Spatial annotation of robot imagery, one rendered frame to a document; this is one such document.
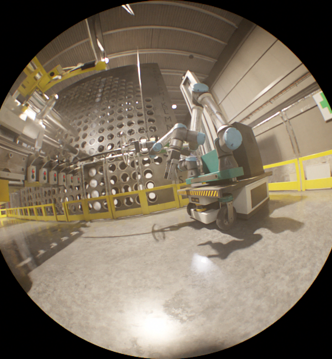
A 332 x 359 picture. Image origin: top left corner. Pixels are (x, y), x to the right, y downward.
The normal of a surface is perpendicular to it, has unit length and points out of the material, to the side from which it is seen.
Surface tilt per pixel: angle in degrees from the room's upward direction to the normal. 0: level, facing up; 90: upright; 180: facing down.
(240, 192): 90
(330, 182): 90
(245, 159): 90
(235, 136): 97
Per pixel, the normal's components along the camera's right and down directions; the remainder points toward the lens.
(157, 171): 0.14, -0.07
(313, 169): -0.98, 0.17
